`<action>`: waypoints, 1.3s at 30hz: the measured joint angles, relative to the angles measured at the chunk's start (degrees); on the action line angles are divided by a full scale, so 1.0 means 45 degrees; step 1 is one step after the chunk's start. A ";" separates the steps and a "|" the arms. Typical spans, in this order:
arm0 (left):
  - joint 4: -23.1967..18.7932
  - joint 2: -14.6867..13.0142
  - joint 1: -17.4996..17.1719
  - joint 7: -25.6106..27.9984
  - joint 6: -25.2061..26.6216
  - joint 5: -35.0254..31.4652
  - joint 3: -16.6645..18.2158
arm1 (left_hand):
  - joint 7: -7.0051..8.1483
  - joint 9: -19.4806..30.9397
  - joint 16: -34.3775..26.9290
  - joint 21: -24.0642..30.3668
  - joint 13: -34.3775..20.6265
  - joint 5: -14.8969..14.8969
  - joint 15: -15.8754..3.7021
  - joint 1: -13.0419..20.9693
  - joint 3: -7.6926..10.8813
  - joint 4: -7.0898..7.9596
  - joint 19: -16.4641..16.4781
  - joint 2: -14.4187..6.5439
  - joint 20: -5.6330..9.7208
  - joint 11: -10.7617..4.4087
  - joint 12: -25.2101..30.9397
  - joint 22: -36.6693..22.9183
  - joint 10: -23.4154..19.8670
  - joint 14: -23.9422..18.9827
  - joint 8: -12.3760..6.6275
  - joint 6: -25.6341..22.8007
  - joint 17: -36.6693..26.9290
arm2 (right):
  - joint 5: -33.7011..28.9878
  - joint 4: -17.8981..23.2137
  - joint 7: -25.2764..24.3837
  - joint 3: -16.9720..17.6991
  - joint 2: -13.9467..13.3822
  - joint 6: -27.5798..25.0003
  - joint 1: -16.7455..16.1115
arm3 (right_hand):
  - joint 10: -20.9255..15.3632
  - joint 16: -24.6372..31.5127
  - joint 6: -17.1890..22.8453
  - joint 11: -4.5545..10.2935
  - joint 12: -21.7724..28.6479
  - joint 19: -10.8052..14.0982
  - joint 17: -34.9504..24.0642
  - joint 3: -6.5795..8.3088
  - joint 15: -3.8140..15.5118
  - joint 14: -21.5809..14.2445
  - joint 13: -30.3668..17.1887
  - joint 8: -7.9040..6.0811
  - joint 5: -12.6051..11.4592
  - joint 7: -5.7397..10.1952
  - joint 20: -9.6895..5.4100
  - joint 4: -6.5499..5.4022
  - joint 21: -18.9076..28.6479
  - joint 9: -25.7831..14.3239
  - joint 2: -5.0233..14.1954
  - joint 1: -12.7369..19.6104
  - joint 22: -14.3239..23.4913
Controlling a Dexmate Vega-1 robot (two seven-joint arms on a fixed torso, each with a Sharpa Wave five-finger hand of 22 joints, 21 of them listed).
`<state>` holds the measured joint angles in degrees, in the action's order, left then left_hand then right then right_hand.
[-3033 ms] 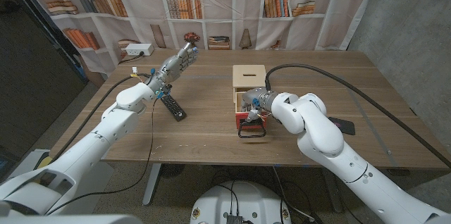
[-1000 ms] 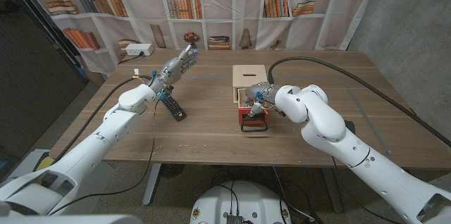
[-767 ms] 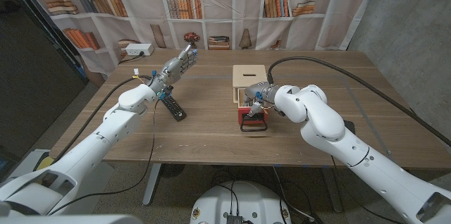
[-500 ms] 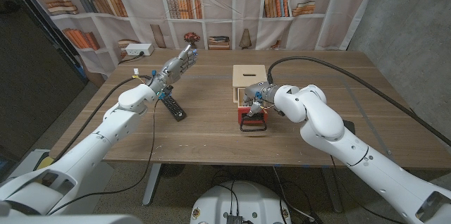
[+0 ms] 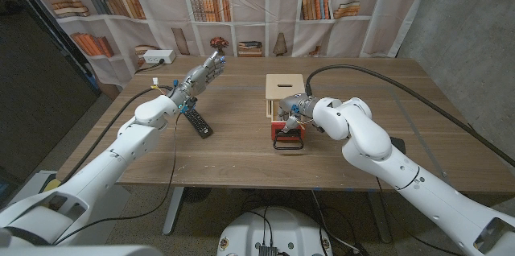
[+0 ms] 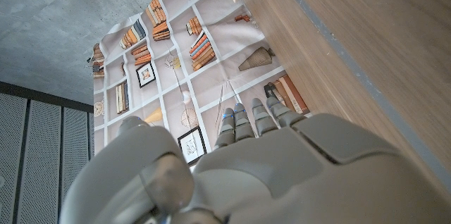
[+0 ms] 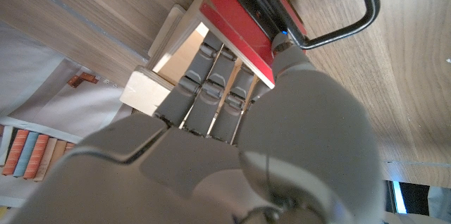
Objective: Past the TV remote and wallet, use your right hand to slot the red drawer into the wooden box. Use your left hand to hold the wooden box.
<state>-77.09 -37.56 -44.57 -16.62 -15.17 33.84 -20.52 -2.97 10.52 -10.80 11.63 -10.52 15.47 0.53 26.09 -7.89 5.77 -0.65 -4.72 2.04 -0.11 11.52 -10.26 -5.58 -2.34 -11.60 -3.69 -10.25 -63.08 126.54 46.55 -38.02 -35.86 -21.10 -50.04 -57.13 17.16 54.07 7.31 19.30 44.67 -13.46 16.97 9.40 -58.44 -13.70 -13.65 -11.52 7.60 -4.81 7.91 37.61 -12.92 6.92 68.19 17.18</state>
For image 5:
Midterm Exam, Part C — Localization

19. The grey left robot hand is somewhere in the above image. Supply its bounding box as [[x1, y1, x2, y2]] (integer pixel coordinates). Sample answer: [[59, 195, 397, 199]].
[[168, 50, 226, 110]]

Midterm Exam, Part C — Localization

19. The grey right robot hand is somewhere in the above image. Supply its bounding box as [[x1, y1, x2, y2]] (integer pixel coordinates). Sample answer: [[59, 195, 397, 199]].
[[277, 93, 321, 134]]

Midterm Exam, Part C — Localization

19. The light wooden box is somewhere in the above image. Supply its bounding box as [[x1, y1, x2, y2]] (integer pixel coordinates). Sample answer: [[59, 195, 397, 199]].
[[264, 73, 307, 119]]

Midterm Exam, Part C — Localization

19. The red drawer with black handle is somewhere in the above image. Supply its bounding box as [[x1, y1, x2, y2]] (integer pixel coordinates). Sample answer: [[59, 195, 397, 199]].
[[270, 109, 306, 151]]

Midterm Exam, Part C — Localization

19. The black TV remote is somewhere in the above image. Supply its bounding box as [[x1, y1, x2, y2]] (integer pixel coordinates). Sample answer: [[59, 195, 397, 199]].
[[183, 107, 214, 139]]

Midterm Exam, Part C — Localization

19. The black wallet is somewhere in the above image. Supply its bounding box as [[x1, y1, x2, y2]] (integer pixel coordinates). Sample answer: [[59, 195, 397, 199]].
[[389, 136, 406, 155]]

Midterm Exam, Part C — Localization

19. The white power strip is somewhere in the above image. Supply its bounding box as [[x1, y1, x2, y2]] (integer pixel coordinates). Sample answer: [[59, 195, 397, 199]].
[[142, 49, 177, 65]]

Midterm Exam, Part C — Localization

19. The printed bookshelf backdrop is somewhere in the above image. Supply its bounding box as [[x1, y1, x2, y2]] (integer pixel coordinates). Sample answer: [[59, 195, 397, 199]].
[[15, 0, 427, 88]]

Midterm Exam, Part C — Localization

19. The white robot torso base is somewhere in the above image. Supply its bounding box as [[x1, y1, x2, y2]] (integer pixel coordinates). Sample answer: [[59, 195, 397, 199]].
[[216, 206, 334, 256]]

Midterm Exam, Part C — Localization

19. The white table leg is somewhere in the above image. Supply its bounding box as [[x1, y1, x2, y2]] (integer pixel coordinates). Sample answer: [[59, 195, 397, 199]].
[[163, 186, 186, 236]]

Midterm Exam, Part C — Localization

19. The dark table leg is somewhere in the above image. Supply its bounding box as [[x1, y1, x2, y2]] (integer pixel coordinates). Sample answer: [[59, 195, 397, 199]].
[[366, 191, 393, 245]]

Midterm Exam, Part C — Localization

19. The black partition panel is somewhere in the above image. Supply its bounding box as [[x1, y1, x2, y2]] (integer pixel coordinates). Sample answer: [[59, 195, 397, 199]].
[[0, 0, 101, 204]]

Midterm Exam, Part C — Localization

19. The yellow black floor object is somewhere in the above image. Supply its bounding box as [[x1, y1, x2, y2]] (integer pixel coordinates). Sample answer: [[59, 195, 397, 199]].
[[39, 178, 61, 195]]

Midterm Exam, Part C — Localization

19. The white robot chest cover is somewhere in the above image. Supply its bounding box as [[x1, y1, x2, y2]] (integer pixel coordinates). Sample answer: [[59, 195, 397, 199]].
[[0, 245, 164, 256]]

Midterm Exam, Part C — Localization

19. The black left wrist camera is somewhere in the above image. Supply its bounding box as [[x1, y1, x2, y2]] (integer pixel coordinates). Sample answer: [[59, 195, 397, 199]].
[[179, 97, 198, 116]]

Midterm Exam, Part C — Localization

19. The black power strip cord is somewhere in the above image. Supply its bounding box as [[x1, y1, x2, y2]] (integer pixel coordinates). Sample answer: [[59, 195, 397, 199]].
[[134, 59, 166, 75]]

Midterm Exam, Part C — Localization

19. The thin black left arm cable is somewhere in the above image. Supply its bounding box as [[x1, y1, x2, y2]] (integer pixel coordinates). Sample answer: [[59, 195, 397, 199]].
[[51, 113, 180, 245]]

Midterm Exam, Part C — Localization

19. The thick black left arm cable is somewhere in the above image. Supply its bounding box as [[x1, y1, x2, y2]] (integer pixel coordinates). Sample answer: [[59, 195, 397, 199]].
[[60, 85, 174, 184]]

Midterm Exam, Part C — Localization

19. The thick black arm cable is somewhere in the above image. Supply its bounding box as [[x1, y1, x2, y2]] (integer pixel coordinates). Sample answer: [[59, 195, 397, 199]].
[[60, 85, 174, 184], [304, 64, 515, 168]]

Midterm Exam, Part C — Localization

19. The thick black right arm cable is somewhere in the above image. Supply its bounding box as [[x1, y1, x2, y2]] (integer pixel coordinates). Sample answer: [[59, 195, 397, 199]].
[[304, 64, 515, 168]]

